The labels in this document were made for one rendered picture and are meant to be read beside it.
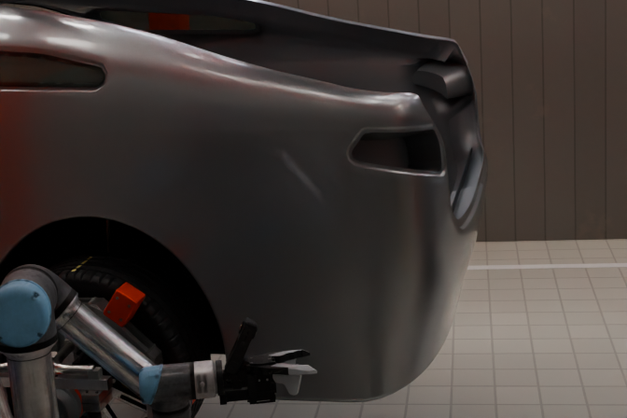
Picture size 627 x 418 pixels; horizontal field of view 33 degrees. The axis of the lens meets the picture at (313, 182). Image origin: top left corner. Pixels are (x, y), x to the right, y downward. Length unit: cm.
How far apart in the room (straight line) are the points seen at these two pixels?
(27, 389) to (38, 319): 16
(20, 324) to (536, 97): 547
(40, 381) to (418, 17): 530
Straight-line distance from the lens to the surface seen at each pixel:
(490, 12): 711
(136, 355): 229
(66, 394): 305
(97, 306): 303
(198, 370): 215
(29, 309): 208
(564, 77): 718
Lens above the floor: 206
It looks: 13 degrees down
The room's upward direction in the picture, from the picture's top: 4 degrees counter-clockwise
